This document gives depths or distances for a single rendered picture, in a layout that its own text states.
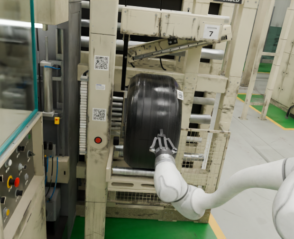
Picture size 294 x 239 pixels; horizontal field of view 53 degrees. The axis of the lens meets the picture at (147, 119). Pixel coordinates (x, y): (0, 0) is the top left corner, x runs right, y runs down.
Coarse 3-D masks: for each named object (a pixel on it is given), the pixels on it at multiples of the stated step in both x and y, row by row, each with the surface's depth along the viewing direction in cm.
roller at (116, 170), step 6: (114, 168) 169; (120, 168) 170; (126, 168) 170; (132, 168) 171; (138, 168) 171; (144, 168) 172; (120, 174) 170; (126, 174) 170; (132, 174) 170; (138, 174) 170; (144, 174) 170; (150, 174) 171
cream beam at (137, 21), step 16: (128, 16) 169; (144, 16) 169; (160, 16) 170; (176, 16) 170; (192, 16) 171; (208, 16) 179; (128, 32) 172; (144, 32) 173; (160, 32) 173; (176, 32) 173; (192, 32) 174
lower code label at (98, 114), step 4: (92, 108) 162; (96, 108) 162; (92, 112) 163; (96, 112) 163; (100, 112) 163; (104, 112) 163; (92, 116) 163; (96, 116) 164; (100, 116) 164; (104, 116) 164; (100, 120) 165; (104, 120) 165
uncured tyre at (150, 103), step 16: (144, 80) 158; (160, 80) 159; (128, 96) 157; (144, 96) 150; (160, 96) 151; (176, 96) 153; (128, 112) 151; (144, 112) 147; (160, 112) 148; (176, 112) 150; (128, 128) 150; (144, 128) 147; (160, 128) 148; (176, 128) 150; (128, 144) 153; (144, 144) 150; (176, 144) 154; (128, 160) 161; (144, 160) 157
